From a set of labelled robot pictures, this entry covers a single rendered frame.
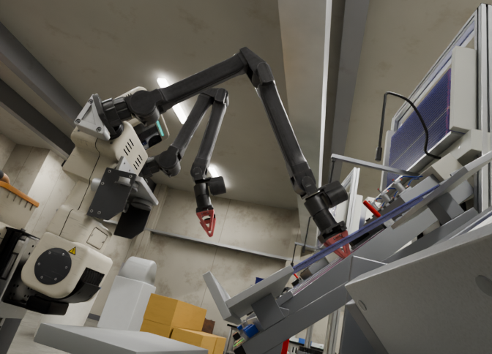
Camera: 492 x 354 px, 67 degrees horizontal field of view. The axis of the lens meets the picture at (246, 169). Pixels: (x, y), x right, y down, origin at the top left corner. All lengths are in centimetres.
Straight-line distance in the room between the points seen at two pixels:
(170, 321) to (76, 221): 424
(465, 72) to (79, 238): 132
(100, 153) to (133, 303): 660
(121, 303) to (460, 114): 722
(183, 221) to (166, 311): 530
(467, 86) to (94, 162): 123
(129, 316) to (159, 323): 241
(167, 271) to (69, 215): 906
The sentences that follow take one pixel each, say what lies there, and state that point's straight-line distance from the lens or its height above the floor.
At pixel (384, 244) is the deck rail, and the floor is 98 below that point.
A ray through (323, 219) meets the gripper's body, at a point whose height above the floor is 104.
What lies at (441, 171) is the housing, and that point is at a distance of 125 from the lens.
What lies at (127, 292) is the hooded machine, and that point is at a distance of 790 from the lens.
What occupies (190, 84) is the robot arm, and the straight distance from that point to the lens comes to 121.
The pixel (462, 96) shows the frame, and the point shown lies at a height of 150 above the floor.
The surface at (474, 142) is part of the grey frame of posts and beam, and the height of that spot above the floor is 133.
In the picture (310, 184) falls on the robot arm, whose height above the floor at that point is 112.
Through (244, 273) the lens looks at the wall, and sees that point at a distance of 972.
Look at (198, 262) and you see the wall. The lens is 1004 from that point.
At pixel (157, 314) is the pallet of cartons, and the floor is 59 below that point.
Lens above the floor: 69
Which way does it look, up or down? 23 degrees up
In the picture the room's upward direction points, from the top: 15 degrees clockwise
